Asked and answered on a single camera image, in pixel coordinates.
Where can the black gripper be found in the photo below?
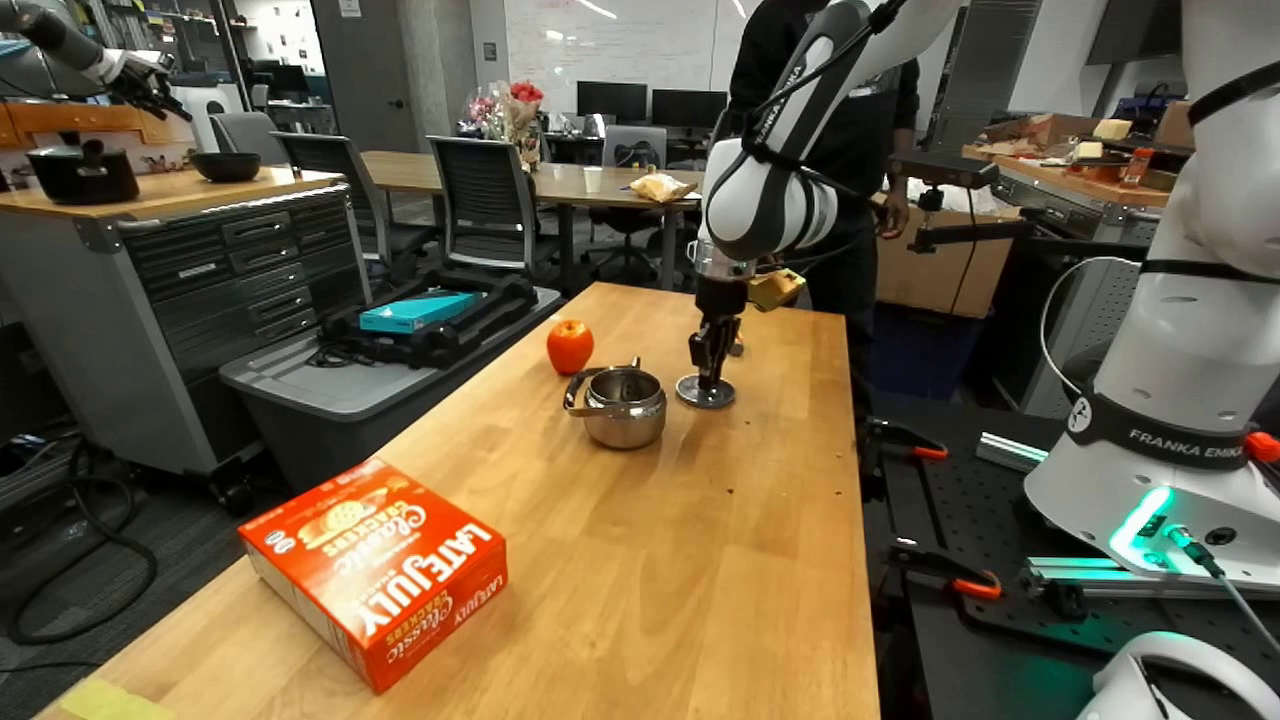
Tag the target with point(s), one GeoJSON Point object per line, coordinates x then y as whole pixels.
{"type": "Point", "coordinates": [722, 305]}

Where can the round steel kettle lid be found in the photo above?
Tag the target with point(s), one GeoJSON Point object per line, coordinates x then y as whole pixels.
{"type": "Point", "coordinates": [695, 399]}

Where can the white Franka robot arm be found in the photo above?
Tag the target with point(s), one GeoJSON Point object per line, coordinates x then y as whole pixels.
{"type": "Point", "coordinates": [764, 202]}

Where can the grey background robot arm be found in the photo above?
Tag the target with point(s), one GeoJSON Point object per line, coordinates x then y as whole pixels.
{"type": "Point", "coordinates": [66, 41]}

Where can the red-orange fruit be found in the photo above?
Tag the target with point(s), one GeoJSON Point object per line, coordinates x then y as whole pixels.
{"type": "Point", "coordinates": [568, 348]}

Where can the yellow bag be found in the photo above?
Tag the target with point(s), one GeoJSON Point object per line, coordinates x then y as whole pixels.
{"type": "Point", "coordinates": [659, 187]}

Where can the wooden office table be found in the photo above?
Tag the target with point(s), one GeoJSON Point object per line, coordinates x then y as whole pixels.
{"type": "Point", "coordinates": [575, 182]}

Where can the black computer monitor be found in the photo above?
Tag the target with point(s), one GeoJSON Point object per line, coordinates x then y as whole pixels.
{"type": "Point", "coordinates": [686, 108]}
{"type": "Point", "coordinates": [611, 101]}

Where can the person in black clothes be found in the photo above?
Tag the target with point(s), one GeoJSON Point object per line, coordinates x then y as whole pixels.
{"type": "Point", "coordinates": [865, 144]}

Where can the grey mesh office chair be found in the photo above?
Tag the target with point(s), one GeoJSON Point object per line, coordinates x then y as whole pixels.
{"type": "Point", "coordinates": [482, 202]}
{"type": "Point", "coordinates": [320, 152]}

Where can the teal box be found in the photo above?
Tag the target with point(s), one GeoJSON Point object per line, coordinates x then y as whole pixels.
{"type": "Point", "coordinates": [418, 312]}

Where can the short silver bar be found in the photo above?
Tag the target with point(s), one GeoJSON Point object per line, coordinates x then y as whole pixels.
{"type": "Point", "coordinates": [1008, 450]}

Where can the flower bouquet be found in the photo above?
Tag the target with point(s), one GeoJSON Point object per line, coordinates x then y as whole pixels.
{"type": "Point", "coordinates": [521, 97]}

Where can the grey plastic tote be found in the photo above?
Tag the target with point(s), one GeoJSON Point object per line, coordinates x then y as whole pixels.
{"type": "Point", "coordinates": [320, 403]}

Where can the cluttered wooden workbench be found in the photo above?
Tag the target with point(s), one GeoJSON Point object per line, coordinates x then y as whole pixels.
{"type": "Point", "coordinates": [1066, 187]}

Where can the orange Late July cracker box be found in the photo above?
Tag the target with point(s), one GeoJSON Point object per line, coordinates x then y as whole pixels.
{"type": "Point", "coordinates": [363, 572]}

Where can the aluminium bar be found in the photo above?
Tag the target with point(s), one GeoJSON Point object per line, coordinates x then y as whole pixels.
{"type": "Point", "coordinates": [1093, 570]}

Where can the black bowl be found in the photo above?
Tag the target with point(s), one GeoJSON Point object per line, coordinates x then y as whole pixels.
{"type": "Point", "coordinates": [226, 167]}

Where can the white curved plastic object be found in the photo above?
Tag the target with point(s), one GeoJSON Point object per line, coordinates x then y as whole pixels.
{"type": "Point", "coordinates": [1175, 645]}

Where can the grey drawer cabinet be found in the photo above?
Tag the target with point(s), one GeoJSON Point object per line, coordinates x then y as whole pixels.
{"type": "Point", "coordinates": [160, 305]}

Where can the black pot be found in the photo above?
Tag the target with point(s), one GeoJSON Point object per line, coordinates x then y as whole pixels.
{"type": "Point", "coordinates": [82, 178]}

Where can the yellow-green sponge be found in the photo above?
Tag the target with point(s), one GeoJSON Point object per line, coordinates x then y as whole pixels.
{"type": "Point", "coordinates": [100, 704]}

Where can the yellowish wrist camera box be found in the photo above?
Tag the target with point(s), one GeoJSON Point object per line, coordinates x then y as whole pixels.
{"type": "Point", "coordinates": [779, 290]}

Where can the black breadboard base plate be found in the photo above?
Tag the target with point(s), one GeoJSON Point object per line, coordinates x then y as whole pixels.
{"type": "Point", "coordinates": [963, 507]}

